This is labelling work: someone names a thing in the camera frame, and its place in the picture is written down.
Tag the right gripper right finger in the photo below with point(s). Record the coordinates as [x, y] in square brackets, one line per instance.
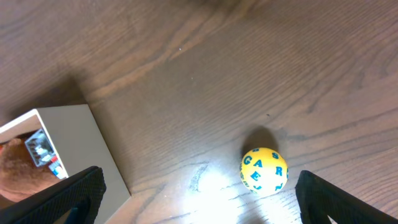
[321, 202]

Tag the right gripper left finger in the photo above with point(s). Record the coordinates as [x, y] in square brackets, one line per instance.
[79, 196]

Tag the red toy fire truck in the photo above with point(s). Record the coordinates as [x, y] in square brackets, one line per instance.
[43, 154]

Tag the brown plush toy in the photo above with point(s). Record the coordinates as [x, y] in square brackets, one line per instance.
[20, 177]

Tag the yellow ball blue letters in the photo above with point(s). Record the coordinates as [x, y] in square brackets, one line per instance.
[263, 171]

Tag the white cardboard box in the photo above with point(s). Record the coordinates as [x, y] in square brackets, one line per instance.
[78, 144]

